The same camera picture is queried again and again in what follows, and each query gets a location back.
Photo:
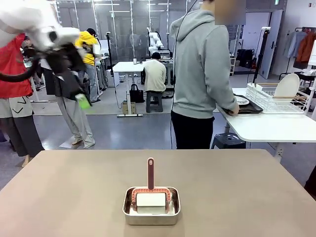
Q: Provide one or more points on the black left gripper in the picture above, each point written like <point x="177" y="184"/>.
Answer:
<point x="65" y="59"/>

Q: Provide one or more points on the mannequin in red jacket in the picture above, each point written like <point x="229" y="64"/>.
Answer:
<point x="12" y="66"/>

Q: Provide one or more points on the grey-sleeved right forearm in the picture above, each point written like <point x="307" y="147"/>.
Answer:
<point x="228" y="96"/>

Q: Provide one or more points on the blue shirt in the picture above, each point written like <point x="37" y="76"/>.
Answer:
<point x="293" y="44"/>

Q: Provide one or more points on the cardboard box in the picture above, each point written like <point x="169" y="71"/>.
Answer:
<point x="128" y="108"/>

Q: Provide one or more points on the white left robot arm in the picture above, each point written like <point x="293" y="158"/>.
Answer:
<point x="24" y="14"/>

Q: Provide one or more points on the black camera stand pole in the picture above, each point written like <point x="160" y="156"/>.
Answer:
<point x="261" y="54"/>

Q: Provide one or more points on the orange jacket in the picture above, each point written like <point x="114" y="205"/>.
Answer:
<point x="307" y="47"/>

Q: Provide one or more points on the grey plastic stool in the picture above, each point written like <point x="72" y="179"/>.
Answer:
<point x="153" y="101"/>

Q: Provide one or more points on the figure black jacket grey trousers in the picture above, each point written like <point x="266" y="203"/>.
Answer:
<point x="74" y="118"/>

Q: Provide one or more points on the dark grey serving tray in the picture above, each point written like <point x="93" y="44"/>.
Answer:
<point x="249" y="108"/>

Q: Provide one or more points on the black clothes rack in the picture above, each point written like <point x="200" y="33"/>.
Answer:
<point x="284" y="71"/>

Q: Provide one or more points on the white desk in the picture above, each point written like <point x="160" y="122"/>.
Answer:
<point x="126" y="66"/>

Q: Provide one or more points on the rectangular metal container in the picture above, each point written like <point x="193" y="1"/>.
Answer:
<point x="150" y="218"/>

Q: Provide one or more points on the person's right hand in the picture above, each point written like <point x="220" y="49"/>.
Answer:
<point x="235" y="109"/>

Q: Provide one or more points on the person in yellow jacket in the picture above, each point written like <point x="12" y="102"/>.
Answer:
<point x="89" y="51"/>

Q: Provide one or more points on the black tote bag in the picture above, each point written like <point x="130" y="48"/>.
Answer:
<point x="136" y="95"/>

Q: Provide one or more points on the person in grey hoodie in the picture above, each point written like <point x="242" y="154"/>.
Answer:
<point x="197" y="61"/>

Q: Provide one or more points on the black tripod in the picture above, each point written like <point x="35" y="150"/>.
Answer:
<point x="109" y="51"/>

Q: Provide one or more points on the white round plate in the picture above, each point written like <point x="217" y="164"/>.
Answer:
<point x="242" y="100"/>

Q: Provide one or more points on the seated person cream sweater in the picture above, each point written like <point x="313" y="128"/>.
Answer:
<point x="154" y="74"/>

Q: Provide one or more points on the black metal stool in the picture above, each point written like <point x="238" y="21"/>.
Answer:
<point x="228" y="140"/>

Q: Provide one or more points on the pink lint roller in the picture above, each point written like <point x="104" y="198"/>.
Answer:
<point x="150" y="175"/>

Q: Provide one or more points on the black backpack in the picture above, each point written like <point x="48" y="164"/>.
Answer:
<point x="245" y="58"/>

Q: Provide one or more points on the white robot arm on stand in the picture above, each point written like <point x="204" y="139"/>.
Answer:
<point x="154" y="40"/>

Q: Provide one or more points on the white side table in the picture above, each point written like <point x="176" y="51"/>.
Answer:
<point x="271" y="128"/>

